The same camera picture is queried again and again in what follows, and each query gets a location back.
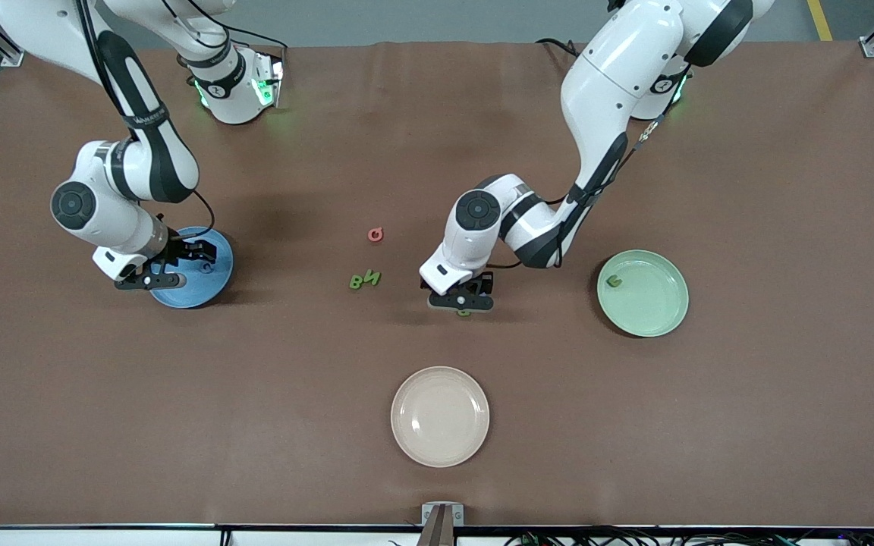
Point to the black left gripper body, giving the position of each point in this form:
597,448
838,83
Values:
484,283

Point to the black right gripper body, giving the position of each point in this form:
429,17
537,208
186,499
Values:
179,249

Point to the green letter N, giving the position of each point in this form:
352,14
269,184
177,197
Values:
372,278
614,283

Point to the green letter B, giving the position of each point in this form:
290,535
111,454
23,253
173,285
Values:
356,282

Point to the red letter Q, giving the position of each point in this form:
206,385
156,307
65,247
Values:
369,236

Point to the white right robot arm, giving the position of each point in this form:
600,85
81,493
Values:
114,220

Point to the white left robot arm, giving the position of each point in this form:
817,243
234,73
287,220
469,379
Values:
619,61

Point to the blue plate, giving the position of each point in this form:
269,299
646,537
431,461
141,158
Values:
202,292

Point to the beige plate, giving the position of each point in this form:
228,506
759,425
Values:
440,417

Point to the green plate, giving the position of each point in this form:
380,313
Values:
646,299

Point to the brown table cover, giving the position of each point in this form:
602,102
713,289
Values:
437,136

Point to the white table edge strip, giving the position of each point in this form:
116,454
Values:
103,538

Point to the aluminium post with bracket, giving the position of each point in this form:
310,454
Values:
442,523

